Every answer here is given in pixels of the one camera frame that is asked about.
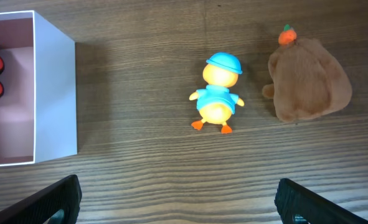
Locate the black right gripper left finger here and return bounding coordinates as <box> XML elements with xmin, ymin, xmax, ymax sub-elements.
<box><xmin>0</xmin><ymin>174</ymin><xmax>82</xmax><ymax>224</ymax></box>

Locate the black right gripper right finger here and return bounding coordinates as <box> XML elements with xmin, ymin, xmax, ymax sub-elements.
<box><xmin>274</xmin><ymin>178</ymin><xmax>368</xmax><ymax>224</ymax></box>

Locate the white cardboard box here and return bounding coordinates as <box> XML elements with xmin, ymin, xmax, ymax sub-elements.
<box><xmin>0</xmin><ymin>10</ymin><xmax>77</xmax><ymax>167</ymax></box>

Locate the brown plush capybara toy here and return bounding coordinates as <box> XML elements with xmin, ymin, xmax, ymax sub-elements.
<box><xmin>262</xmin><ymin>24</ymin><xmax>352</xmax><ymax>123</ymax></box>

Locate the yellow duck toy blue hat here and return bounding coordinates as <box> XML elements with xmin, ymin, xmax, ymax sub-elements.
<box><xmin>189</xmin><ymin>52</ymin><xmax>245</xmax><ymax>134</ymax></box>

